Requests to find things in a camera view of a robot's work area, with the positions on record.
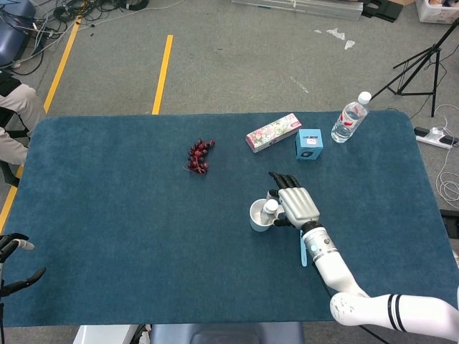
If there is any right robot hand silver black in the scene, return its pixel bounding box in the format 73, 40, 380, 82
266, 171, 321, 229

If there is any left robot hand black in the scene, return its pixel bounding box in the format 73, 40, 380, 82
0, 232, 47, 297

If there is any white toothpaste tube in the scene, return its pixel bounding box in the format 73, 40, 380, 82
261, 199, 280, 219

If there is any light blue toothbrush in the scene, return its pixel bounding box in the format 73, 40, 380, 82
299, 229, 308, 267

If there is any blue speaker box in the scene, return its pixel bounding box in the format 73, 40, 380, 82
294, 128, 324, 161

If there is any pink floral carton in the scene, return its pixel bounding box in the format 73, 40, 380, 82
245, 113, 303, 154

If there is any clear water bottle red label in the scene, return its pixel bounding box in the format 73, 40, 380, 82
331, 91, 373, 144

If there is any blue table carpet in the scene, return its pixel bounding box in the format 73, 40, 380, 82
0, 110, 459, 328

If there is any red grape bunch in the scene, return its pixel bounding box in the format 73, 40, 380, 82
184, 139, 217, 176

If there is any person in beige trousers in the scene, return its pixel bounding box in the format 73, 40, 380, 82
0, 70, 47, 168

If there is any white power strip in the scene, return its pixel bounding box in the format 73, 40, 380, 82
415, 126, 458, 150

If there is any robot torso base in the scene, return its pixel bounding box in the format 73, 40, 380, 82
73, 322, 306, 344

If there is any dark blue padded seat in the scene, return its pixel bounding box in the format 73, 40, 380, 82
0, 0, 37, 69

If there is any black tripod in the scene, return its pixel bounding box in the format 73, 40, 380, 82
371, 17, 459, 118

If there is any white plastic basket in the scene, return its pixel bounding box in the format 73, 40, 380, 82
415, 0, 459, 24

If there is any white plastic mug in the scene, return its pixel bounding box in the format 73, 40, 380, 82
249, 199, 284, 232

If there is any aluminium rail bundle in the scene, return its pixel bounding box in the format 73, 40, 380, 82
231, 0, 363, 21

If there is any black flat bracket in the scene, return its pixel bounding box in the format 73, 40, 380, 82
361, 0, 403, 23

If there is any black cable pile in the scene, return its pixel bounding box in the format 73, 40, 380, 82
21, 0, 150, 40

